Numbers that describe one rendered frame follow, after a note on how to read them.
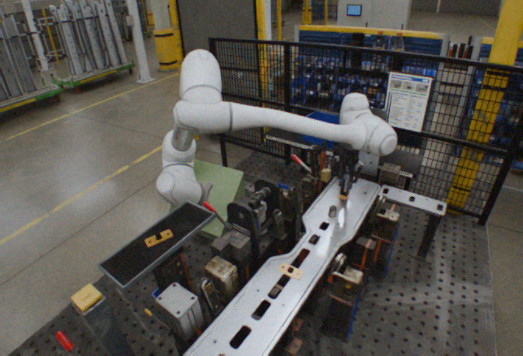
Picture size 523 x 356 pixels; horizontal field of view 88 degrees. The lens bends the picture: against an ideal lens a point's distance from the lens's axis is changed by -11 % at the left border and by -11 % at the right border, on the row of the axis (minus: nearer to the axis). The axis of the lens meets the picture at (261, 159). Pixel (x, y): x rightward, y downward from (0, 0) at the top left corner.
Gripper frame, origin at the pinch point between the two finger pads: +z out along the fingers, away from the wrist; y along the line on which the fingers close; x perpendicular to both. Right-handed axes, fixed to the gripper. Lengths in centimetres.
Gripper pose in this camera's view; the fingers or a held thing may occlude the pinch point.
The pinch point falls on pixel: (345, 187)
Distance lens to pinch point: 134.0
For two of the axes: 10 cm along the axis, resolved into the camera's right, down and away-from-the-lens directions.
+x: 5.7, -4.3, 7.0
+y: 8.2, 2.6, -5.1
